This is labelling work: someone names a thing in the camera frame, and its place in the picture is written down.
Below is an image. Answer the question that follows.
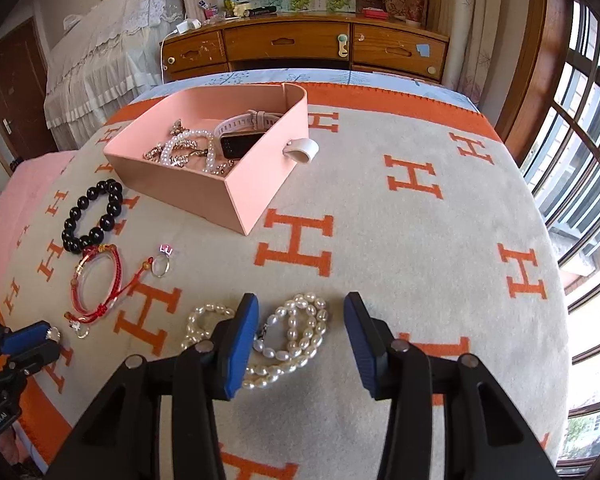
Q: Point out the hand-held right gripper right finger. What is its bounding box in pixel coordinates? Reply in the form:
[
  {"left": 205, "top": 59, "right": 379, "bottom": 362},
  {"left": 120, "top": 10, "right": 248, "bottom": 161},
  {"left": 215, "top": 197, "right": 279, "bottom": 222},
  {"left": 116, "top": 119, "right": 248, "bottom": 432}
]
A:
[{"left": 343, "top": 291, "right": 561, "bottom": 480}]

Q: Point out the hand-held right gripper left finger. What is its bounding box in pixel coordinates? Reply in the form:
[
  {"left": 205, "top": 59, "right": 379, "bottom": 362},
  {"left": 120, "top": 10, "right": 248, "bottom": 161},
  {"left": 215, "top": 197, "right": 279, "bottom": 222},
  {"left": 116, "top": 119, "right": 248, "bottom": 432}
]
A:
[{"left": 45, "top": 292, "right": 260, "bottom": 480}]

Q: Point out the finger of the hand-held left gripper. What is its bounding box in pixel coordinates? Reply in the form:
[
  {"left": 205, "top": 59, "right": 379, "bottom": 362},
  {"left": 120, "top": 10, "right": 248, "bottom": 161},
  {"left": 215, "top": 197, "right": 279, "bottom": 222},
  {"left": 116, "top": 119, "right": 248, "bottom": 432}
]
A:
[
  {"left": 0, "top": 341, "right": 62, "bottom": 377},
  {"left": 0, "top": 319, "right": 51, "bottom": 358}
]

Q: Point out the multi-strand pearl bracelet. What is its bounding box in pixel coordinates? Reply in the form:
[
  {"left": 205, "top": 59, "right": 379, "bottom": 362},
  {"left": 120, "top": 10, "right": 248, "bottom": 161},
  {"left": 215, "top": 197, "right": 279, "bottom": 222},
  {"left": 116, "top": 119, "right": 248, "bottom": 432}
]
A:
[{"left": 180, "top": 292, "right": 331, "bottom": 391}]

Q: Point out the pink box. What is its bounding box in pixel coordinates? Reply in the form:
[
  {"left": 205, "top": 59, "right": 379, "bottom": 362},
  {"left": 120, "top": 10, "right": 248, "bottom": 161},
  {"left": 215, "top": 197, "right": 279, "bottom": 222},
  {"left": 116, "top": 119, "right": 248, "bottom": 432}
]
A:
[{"left": 102, "top": 82, "right": 321, "bottom": 237}]

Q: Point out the round white pearl bracelet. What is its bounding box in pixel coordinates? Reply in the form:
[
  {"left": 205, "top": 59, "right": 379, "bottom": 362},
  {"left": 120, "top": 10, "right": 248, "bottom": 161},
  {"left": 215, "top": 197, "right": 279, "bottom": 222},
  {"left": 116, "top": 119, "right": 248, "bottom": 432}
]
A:
[{"left": 160, "top": 129, "right": 218, "bottom": 173}]

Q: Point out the watch with pale strap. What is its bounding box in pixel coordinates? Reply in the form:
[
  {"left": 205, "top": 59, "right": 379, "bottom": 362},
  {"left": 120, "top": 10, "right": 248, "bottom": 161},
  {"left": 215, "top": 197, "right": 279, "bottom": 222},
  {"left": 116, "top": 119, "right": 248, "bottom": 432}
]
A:
[{"left": 214, "top": 109, "right": 281, "bottom": 161}]

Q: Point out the orange and grey blanket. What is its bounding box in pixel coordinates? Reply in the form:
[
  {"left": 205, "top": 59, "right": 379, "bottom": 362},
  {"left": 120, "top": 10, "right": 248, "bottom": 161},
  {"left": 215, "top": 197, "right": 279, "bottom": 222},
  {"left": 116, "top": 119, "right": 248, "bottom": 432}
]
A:
[{"left": 0, "top": 87, "right": 571, "bottom": 480}]

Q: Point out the pink bed blanket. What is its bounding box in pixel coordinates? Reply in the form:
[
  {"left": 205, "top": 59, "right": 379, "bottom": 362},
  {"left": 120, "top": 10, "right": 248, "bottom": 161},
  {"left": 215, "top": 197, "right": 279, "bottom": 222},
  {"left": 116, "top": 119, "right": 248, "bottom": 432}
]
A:
[{"left": 0, "top": 152, "right": 76, "bottom": 311}]

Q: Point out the brown wooden door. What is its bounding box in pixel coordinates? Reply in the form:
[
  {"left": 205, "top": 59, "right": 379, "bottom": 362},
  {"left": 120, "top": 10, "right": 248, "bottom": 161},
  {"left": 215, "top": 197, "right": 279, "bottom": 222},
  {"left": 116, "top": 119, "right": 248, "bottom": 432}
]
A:
[{"left": 0, "top": 17, "right": 48, "bottom": 161}]

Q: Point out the barred window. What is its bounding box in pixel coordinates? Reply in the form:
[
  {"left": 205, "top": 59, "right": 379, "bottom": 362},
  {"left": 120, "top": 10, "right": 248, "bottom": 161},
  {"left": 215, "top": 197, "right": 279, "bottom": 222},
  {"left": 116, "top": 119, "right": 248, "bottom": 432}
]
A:
[{"left": 520, "top": 0, "right": 600, "bottom": 471}]

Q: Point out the piano under white lace cover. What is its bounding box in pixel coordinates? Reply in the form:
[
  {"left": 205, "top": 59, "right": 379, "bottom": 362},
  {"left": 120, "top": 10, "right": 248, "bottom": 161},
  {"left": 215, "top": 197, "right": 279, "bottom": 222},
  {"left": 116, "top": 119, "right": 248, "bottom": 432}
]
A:
[{"left": 44, "top": 0, "right": 186, "bottom": 131}]

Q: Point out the wooden desk with drawers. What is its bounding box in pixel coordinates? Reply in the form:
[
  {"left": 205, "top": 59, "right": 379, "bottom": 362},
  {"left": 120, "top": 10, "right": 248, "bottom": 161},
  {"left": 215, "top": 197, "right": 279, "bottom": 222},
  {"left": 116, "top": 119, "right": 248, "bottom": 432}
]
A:
[{"left": 159, "top": 7, "right": 451, "bottom": 86}]

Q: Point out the pale floral curtain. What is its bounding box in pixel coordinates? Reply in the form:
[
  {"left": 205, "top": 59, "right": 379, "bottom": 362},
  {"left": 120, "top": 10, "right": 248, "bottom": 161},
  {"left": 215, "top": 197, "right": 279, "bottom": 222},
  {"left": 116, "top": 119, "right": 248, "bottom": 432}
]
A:
[{"left": 430, "top": 0, "right": 511, "bottom": 106}]

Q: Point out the red patterned cup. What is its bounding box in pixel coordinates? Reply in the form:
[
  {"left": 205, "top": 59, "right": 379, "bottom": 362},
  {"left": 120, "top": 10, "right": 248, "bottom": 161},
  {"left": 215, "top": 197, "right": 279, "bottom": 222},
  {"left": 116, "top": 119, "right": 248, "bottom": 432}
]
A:
[{"left": 405, "top": 0, "right": 428, "bottom": 28}]

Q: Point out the green picture strip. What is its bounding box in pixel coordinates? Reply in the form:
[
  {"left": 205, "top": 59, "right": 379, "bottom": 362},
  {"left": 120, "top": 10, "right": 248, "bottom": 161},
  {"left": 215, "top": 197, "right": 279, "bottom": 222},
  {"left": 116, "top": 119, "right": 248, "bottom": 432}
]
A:
[{"left": 260, "top": 0, "right": 356, "bottom": 12}]

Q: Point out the red string bracelet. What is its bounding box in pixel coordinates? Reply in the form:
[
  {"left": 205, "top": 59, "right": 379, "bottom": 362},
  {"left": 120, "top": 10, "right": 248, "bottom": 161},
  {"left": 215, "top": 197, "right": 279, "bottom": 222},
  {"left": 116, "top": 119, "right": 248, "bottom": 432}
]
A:
[{"left": 64, "top": 243, "right": 153, "bottom": 326}]

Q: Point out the ring with pink gem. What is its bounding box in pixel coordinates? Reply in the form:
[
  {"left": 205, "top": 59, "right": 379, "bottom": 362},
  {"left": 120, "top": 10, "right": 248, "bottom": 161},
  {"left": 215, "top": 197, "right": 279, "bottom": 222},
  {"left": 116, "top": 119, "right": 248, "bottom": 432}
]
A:
[{"left": 151, "top": 243, "right": 175, "bottom": 278}]

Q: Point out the black bead bracelet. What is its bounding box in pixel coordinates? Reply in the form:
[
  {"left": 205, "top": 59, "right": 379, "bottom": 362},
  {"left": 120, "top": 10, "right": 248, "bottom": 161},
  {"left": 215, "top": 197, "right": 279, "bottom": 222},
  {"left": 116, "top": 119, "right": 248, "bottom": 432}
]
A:
[{"left": 61, "top": 178, "right": 124, "bottom": 256}]

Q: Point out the white charger cable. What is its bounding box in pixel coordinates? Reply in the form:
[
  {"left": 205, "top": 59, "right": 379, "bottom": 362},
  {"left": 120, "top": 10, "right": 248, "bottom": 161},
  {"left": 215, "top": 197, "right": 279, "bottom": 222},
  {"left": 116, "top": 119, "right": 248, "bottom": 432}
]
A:
[{"left": 159, "top": 27, "right": 181, "bottom": 83}]

